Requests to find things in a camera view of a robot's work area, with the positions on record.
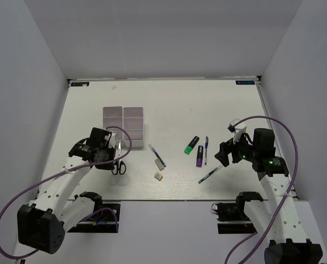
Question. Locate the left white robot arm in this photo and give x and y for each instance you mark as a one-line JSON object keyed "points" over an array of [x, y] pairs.
{"points": [[43, 222]]}

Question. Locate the green highlighter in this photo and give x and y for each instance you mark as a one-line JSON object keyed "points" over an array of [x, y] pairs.
{"points": [[191, 145]]}

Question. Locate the right white organizer box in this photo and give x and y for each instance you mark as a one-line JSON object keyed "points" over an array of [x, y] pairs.
{"points": [[134, 125]]}

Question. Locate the white eraser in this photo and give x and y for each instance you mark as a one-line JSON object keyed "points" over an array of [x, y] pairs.
{"points": [[159, 164]]}

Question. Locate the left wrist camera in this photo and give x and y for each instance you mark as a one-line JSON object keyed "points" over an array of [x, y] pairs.
{"points": [[111, 139]]}

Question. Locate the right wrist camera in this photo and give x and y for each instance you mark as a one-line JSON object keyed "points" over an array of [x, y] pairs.
{"points": [[238, 128]]}

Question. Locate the right blue table label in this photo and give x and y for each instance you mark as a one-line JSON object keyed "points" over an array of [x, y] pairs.
{"points": [[245, 82]]}

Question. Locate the blue table label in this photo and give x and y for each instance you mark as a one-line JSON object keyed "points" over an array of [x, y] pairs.
{"points": [[245, 82], [79, 84]]}

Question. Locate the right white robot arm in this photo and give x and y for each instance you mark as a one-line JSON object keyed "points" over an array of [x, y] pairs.
{"points": [[279, 223]]}

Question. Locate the left white organizer box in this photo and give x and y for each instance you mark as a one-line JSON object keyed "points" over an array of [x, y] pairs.
{"points": [[113, 117]]}

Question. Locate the white organizer box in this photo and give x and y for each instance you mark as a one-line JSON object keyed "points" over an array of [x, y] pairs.
{"points": [[134, 125], [113, 117]]}

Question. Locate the blue gel pen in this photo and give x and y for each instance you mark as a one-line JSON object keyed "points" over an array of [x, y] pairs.
{"points": [[206, 150]]}

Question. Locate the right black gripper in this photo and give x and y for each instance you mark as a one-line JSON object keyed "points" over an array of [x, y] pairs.
{"points": [[227, 147]]}

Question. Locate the yellow eraser with barcode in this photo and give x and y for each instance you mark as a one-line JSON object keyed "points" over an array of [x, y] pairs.
{"points": [[158, 176]]}

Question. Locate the left blue table label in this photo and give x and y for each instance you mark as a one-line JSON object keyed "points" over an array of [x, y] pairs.
{"points": [[79, 84]]}

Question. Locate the purple highlighter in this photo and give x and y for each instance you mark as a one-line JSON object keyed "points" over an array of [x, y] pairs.
{"points": [[199, 158]]}

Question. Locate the blue capped clear pen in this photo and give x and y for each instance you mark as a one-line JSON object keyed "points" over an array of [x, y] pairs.
{"points": [[157, 155]]}

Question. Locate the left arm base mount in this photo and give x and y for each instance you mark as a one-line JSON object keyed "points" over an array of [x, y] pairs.
{"points": [[105, 216]]}

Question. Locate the green pen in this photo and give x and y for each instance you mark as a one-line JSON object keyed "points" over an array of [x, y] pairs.
{"points": [[209, 174]]}

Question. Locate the black handled scissors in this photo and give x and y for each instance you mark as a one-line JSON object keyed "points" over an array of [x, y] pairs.
{"points": [[119, 168]]}

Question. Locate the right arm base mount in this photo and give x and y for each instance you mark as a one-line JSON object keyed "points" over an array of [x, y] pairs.
{"points": [[231, 218]]}

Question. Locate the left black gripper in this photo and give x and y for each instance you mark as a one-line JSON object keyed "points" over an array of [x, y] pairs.
{"points": [[109, 166]]}

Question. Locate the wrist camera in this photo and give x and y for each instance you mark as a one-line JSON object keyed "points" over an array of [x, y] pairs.
{"points": [[238, 128], [111, 139]]}

